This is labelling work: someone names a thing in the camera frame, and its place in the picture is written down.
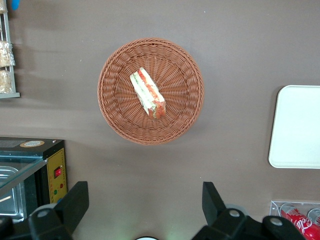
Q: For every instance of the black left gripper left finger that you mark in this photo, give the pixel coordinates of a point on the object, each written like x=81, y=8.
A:
x=62, y=215

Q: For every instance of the wrapped triangle sandwich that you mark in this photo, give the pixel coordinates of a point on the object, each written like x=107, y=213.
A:
x=147, y=92

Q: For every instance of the round brown wicker basket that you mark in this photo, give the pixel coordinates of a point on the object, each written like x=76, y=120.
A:
x=177, y=112

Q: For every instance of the cream plastic tray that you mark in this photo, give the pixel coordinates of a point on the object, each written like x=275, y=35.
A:
x=297, y=127

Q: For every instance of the grey metal snack rack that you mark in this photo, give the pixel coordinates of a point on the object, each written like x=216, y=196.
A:
x=7, y=30

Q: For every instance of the clear bag of snacks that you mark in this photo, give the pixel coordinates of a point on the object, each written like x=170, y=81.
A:
x=2, y=6
x=5, y=81
x=5, y=53

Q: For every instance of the steel food pan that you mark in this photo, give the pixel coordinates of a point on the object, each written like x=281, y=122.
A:
x=10, y=207

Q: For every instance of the red cola can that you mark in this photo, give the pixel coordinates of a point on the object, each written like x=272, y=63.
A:
x=300, y=220
x=315, y=216

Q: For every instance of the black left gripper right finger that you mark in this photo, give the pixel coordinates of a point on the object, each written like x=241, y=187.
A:
x=220, y=222

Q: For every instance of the blue plastic object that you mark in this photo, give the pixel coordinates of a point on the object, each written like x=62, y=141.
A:
x=15, y=3

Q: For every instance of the clear acrylic can box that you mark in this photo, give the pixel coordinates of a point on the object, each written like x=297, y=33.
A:
x=274, y=208

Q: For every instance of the black yellow food warmer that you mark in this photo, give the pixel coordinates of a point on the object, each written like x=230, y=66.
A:
x=56, y=160

